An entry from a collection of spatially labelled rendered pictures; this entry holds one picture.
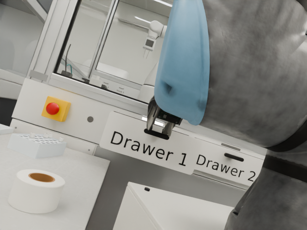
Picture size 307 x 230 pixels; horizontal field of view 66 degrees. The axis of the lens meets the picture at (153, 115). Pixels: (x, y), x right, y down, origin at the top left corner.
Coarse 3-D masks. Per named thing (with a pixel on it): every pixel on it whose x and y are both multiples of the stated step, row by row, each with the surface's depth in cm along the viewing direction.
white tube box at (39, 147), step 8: (16, 136) 58; (24, 136) 61; (40, 136) 68; (8, 144) 58; (16, 144) 58; (24, 144) 58; (32, 144) 57; (40, 144) 57; (48, 144) 60; (56, 144) 64; (64, 144) 68; (24, 152) 58; (32, 152) 57; (40, 152) 58; (48, 152) 62; (56, 152) 65
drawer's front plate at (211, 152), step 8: (208, 144) 87; (200, 152) 86; (208, 152) 87; (216, 152) 87; (224, 152) 87; (232, 152) 88; (240, 152) 88; (200, 160) 86; (216, 160) 87; (224, 160) 87; (232, 160) 88; (248, 160) 88; (256, 160) 89; (200, 168) 86; (208, 168) 87; (224, 168) 87; (232, 168) 88; (240, 168) 88; (248, 168) 88; (256, 168) 89; (224, 176) 87; (232, 176) 88; (240, 176) 88; (248, 176) 88; (256, 176) 89; (248, 184) 88
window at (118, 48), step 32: (96, 0) 86; (128, 0) 87; (160, 0) 88; (96, 32) 86; (128, 32) 87; (160, 32) 88; (64, 64) 84; (96, 64) 86; (128, 64) 87; (128, 96) 87
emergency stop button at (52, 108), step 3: (48, 105) 75; (51, 105) 75; (54, 105) 75; (57, 105) 76; (48, 108) 75; (51, 108) 75; (54, 108) 75; (57, 108) 76; (48, 111) 75; (51, 111) 75; (54, 111) 75; (57, 111) 76; (51, 114) 76; (54, 114) 76
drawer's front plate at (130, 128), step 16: (112, 112) 68; (112, 128) 68; (128, 128) 68; (144, 128) 69; (160, 128) 69; (112, 144) 68; (128, 144) 68; (160, 144) 69; (176, 144) 70; (192, 144) 70; (144, 160) 69; (160, 160) 69; (176, 160) 70; (192, 160) 70
